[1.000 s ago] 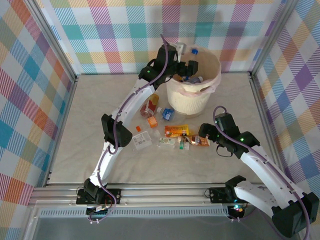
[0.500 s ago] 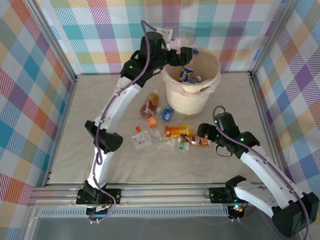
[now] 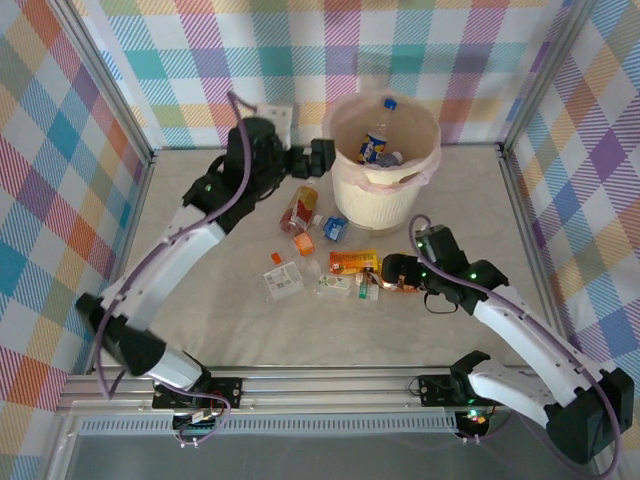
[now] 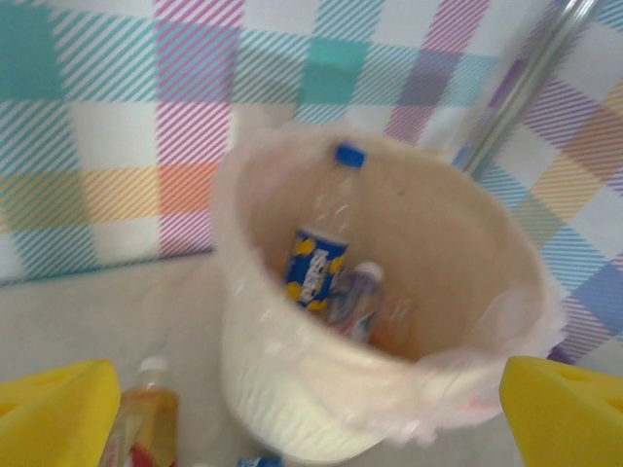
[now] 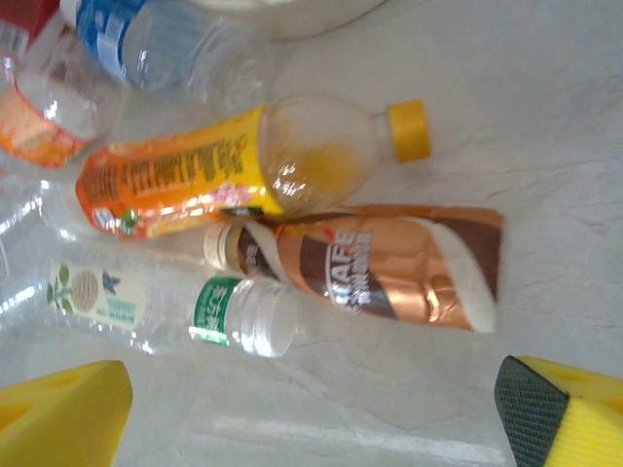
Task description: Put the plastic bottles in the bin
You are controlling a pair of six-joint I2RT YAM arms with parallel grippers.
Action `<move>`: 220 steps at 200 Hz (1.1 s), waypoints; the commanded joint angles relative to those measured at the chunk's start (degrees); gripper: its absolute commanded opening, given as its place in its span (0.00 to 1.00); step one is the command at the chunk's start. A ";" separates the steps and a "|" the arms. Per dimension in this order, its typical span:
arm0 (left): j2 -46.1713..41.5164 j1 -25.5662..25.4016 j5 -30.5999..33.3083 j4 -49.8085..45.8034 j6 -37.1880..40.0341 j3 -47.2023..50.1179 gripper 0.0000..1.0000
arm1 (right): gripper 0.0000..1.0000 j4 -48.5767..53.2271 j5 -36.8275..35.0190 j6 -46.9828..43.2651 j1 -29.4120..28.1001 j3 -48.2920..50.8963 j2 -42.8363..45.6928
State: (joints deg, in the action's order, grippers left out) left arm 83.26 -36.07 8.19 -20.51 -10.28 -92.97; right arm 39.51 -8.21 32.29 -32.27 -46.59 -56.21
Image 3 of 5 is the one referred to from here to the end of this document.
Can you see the small green label bottle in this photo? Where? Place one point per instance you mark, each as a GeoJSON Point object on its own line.
{"type": "Point", "coordinates": [366, 289]}

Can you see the orange snack packet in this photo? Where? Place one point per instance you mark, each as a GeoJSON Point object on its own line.
{"type": "Point", "coordinates": [352, 260]}

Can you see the brown tea bottle red label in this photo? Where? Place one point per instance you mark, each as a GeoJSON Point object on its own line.
{"type": "Point", "coordinates": [299, 210]}

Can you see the blue yellow label bottle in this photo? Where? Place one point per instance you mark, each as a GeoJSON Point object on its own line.
{"type": "Point", "coordinates": [374, 145]}

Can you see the small blue label bottle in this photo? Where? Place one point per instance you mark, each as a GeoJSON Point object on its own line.
{"type": "Point", "coordinates": [335, 227]}

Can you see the clear bottle white cap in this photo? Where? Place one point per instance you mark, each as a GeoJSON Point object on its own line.
{"type": "Point", "coordinates": [387, 159]}

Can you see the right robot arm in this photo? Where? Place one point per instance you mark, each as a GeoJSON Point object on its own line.
{"type": "Point", "coordinates": [520, 325]}

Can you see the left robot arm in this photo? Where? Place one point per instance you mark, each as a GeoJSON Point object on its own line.
{"type": "Point", "coordinates": [165, 260]}

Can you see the cream plastic bin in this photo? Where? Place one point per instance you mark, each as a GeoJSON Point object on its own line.
{"type": "Point", "coordinates": [370, 205]}

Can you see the plaid backdrop panel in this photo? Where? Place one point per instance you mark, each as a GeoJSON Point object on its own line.
{"type": "Point", "coordinates": [200, 50]}
{"type": "Point", "coordinates": [50, 200]}
{"type": "Point", "coordinates": [600, 175]}

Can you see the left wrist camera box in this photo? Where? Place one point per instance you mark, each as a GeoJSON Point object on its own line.
{"type": "Point", "coordinates": [275, 114]}

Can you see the aluminium floor rail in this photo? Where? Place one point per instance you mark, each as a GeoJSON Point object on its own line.
{"type": "Point", "coordinates": [516, 200]}
{"type": "Point", "coordinates": [143, 182]}

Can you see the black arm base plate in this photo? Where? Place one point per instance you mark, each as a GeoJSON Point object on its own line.
{"type": "Point", "coordinates": [232, 392]}
{"type": "Point", "coordinates": [427, 395]}

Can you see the wide aluminium mounting rail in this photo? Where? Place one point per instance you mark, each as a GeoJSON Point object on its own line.
{"type": "Point", "coordinates": [325, 390]}

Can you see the aluminium frame post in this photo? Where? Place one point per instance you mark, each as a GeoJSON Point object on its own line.
{"type": "Point", "coordinates": [103, 75]}
{"type": "Point", "coordinates": [542, 75]}

